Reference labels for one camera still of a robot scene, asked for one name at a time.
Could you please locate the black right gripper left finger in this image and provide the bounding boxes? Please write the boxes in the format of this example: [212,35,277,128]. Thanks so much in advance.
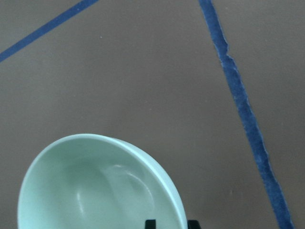
[145,219,156,229]

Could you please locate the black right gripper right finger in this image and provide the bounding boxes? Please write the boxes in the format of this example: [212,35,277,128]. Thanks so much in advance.
[187,219,201,229]

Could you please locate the mint green bowl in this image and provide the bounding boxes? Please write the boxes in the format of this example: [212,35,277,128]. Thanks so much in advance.
[17,134,187,229]

